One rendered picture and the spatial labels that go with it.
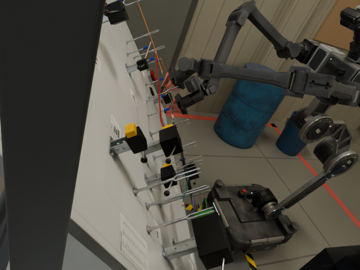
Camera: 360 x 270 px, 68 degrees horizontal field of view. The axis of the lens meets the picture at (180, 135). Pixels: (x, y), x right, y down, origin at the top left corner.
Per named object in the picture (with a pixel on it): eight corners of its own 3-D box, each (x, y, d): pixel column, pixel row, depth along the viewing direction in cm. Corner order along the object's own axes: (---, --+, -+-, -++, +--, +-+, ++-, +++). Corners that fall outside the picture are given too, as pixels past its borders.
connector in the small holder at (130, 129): (127, 139, 48) (136, 135, 48) (124, 133, 47) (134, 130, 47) (127, 129, 50) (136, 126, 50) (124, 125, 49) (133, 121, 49)
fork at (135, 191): (133, 185, 55) (198, 164, 54) (136, 192, 56) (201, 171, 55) (132, 191, 54) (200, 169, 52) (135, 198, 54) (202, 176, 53)
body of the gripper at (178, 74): (173, 83, 118) (186, 73, 115) (168, 68, 123) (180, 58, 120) (182, 90, 122) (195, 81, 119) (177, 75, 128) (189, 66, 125)
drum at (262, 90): (241, 122, 380) (274, 65, 330) (261, 150, 340) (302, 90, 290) (206, 119, 355) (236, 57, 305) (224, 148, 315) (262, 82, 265)
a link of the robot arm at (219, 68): (304, 98, 99) (312, 68, 97) (301, 98, 94) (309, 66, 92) (203, 81, 121) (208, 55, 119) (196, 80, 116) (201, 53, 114)
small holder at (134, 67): (121, 66, 85) (143, 58, 84) (125, 62, 93) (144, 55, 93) (127, 80, 87) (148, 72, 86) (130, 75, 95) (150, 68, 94)
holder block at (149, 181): (143, 194, 60) (173, 184, 60) (144, 171, 68) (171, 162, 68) (150, 209, 62) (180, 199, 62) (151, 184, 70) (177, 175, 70)
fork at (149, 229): (147, 223, 56) (211, 202, 55) (149, 231, 56) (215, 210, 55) (145, 228, 54) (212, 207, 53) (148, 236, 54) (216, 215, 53)
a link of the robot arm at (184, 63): (210, 80, 118) (215, 60, 116) (202, 79, 108) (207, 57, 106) (186, 76, 122) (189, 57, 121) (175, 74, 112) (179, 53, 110)
